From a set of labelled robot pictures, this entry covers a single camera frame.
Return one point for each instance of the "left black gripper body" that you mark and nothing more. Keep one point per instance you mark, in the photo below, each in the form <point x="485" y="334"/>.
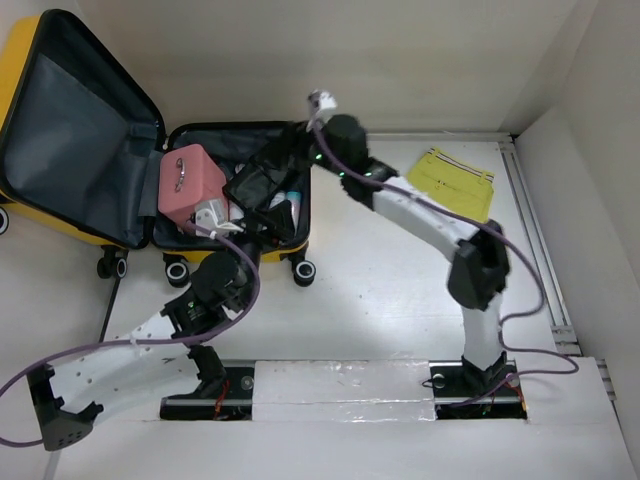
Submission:
<point x="252" y="243"/>

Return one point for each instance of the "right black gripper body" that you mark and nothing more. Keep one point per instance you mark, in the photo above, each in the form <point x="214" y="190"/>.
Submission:
<point x="321" y="154"/>

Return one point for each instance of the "white spray bottle blue text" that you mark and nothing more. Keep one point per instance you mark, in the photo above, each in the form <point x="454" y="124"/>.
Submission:
<point x="277" y="199"/>

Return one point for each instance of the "black drawstring pouch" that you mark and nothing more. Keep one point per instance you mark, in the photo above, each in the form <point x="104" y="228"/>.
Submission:
<point x="262" y="177"/>

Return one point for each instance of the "yellow-green shorts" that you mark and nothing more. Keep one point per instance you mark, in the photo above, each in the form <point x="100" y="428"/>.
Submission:
<point x="463" y="189"/>

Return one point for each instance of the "yellow hard-shell suitcase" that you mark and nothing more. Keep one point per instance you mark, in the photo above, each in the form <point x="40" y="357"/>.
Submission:
<point x="81" y="145"/>

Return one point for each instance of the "round silver tin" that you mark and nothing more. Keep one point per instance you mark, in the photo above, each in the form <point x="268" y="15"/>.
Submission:
<point x="236" y="213"/>

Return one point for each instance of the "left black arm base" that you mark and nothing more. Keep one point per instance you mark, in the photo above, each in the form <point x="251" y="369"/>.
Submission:
<point x="230" y="400"/>

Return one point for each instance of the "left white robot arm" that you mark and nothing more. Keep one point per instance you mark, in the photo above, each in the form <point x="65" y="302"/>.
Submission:
<point x="74" y="391"/>

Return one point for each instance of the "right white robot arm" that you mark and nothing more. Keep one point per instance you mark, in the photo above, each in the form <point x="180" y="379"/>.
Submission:
<point x="476" y="252"/>

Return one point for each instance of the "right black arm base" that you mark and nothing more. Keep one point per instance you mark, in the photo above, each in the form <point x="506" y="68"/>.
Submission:
<point x="449" y="386"/>

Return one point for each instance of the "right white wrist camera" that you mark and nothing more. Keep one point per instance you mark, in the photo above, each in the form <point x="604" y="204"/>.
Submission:
<point x="321" y="102"/>

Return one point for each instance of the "pink box with handle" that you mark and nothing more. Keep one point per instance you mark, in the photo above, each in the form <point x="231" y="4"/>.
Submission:
<point x="188" y="176"/>

